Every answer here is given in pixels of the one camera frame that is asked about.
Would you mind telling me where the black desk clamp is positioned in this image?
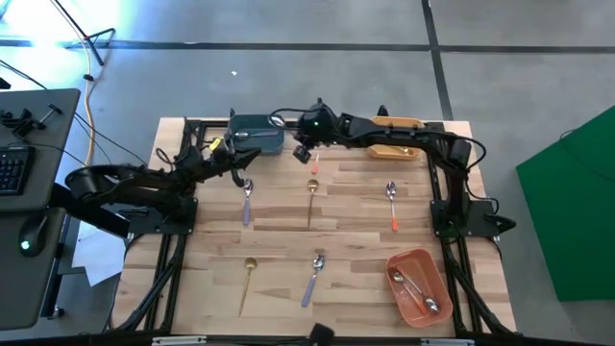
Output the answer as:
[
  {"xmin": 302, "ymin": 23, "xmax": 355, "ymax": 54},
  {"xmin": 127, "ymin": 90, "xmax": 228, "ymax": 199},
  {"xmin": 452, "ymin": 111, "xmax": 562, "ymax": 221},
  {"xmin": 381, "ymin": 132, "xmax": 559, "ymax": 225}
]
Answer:
[{"xmin": 0, "ymin": 103, "xmax": 64, "ymax": 139}]

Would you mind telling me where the black blocky object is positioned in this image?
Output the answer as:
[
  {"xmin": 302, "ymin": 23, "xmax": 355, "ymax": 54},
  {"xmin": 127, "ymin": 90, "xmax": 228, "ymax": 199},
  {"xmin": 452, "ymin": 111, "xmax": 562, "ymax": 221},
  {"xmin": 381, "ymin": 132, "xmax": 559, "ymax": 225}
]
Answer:
[{"xmin": 308, "ymin": 322, "xmax": 336, "ymax": 346}]

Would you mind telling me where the black keyboard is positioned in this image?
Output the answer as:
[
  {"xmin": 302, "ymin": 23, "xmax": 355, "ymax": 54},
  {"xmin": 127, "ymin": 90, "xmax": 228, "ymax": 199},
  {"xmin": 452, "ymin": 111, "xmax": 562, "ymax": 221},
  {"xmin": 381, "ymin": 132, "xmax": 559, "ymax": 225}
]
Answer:
[{"xmin": 0, "ymin": 145, "xmax": 37, "ymax": 197}]

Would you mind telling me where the black aluminium table frame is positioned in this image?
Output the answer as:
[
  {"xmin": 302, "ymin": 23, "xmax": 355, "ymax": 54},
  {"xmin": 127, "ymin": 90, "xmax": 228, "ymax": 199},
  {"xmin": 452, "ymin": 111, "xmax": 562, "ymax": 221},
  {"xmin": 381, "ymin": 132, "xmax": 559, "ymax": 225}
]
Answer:
[{"xmin": 108, "ymin": 117, "xmax": 518, "ymax": 337}]

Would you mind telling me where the grey desk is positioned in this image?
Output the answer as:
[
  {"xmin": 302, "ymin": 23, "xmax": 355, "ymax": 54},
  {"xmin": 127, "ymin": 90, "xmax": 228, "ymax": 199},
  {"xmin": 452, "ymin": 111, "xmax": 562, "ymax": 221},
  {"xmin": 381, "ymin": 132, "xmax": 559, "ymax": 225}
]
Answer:
[{"xmin": 0, "ymin": 87, "xmax": 82, "ymax": 332}]

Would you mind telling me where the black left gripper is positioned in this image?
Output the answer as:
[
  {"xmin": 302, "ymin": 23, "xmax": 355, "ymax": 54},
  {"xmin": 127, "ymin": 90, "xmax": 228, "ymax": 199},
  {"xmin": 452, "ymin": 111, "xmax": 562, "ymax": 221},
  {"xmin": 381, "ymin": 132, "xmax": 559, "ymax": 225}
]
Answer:
[{"xmin": 180, "ymin": 143, "xmax": 263, "ymax": 183}]

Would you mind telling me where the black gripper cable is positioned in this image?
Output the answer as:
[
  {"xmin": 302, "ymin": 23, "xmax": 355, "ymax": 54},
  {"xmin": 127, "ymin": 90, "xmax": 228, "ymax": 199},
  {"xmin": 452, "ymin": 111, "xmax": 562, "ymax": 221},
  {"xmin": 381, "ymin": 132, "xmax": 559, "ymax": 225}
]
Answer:
[
  {"xmin": 267, "ymin": 106, "xmax": 308, "ymax": 130},
  {"xmin": 156, "ymin": 146, "xmax": 177, "ymax": 172}
]

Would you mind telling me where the black computer mouse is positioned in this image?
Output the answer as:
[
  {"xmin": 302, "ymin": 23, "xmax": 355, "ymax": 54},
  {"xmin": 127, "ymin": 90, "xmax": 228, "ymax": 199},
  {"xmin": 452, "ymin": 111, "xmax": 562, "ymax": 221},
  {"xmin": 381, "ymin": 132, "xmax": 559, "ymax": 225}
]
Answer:
[{"xmin": 17, "ymin": 212, "xmax": 50, "ymax": 259}]

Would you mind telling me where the black floor cable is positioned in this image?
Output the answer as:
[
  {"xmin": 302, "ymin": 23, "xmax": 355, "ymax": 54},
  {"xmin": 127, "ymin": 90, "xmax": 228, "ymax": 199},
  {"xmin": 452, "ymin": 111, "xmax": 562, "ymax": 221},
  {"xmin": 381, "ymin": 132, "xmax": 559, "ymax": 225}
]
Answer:
[{"xmin": 0, "ymin": 58, "xmax": 49, "ymax": 92}]

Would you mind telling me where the coral pink plastic bin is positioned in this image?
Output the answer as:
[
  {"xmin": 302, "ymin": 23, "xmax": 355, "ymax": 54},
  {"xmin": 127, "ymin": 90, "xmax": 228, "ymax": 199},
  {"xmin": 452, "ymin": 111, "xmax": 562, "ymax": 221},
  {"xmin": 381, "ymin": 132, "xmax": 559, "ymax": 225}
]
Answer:
[{"xmin": 384, "ymin": 247, "xmax": 455, "ymax": 329}]

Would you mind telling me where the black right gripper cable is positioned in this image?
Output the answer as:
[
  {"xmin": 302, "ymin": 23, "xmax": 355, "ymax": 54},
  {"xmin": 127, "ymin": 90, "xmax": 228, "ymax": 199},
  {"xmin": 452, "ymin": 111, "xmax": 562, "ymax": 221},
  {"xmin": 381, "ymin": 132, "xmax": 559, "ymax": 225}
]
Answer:
[{"xmin": 267, "ymin": 106, "xmax": 308, "ymax": 130}]

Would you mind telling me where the black tripod stand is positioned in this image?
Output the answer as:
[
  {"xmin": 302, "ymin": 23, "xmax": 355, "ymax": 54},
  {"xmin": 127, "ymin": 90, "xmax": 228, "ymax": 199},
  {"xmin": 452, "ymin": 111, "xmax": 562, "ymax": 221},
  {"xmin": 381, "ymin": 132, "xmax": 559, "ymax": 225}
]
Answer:
[{"xmin": 49, "ymin": 0, "xmax": 117, "ymax": 67}]

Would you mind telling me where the dark green plastic bin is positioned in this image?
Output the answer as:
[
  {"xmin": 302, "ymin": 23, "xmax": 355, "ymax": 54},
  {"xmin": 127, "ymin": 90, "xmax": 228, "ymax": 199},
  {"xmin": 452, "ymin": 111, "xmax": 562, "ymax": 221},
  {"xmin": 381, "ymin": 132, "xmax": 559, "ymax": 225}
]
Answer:
[{"xmin": 226, "ymin": 113, "xmax": 287, "ymax": 158}]

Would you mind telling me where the yellow-orange plastic bin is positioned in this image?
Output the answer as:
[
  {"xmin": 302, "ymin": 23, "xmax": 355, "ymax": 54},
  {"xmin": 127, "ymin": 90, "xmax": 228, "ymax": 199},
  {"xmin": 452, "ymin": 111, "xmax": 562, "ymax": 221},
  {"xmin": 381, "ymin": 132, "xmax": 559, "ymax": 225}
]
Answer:
[{"xmin": 367, "ymin": 114, "xmax": 427, "ymax": 161}]

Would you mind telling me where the white paper sheet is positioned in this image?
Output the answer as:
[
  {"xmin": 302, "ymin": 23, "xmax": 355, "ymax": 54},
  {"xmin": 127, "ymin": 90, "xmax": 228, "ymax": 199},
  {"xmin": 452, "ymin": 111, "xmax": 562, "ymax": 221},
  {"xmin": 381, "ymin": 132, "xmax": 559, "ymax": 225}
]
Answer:
[{"xmin": 70, "ymin": 221, "xmax": 130, "ymax": 288}]

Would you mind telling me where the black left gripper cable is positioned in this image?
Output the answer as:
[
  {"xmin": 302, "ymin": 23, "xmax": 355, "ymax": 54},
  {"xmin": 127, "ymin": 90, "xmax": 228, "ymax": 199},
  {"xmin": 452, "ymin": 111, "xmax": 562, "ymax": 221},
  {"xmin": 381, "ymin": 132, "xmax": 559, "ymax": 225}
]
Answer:
[{"xmin": 156, "ymin": 146, "xmax": 177, "ymax": 172}]

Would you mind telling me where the white label strip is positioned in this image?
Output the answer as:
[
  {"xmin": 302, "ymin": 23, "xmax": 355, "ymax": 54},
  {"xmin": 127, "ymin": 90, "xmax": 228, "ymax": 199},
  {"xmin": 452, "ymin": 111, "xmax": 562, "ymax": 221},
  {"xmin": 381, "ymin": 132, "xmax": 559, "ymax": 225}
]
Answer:
[
  {"xmin": 419, "ymin": 337, "xmax": 476, "ymax": 346},
  {"xmin": 151, "ymin": 335, "xmax": 209, "ymax": 346}
]

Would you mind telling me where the yellow power cable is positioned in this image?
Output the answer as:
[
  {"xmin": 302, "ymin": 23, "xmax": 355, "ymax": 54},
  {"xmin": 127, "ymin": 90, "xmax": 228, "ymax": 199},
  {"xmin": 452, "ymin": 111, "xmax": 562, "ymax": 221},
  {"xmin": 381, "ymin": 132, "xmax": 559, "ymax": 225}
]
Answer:
[{"xmin": 74, "ymin": 38, "xmax": 98, "ymax": 167}]

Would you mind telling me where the blue-handled silver spoon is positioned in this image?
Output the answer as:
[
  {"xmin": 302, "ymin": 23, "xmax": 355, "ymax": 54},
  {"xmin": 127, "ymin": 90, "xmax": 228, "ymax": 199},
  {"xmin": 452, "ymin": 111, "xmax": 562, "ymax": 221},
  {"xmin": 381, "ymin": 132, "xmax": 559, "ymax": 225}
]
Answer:
[
  {"xmin": 242, "ymin": 178, "xmax": 255, "ymax": 228},
  {"xmin": 234, "ymin": 129, "xmax": 282, "ymax": 141},
  {"xmin": 300, "ymin": 253, "xmax": 327, "ymax": 309}
]

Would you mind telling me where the green board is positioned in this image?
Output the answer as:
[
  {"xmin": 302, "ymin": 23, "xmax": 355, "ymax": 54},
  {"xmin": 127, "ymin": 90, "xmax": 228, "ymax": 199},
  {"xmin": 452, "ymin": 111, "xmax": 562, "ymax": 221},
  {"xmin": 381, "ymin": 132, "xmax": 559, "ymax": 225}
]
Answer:
[{"xmin": 515, "ymin": 104, "xmax": 615, "ymax": 304}]

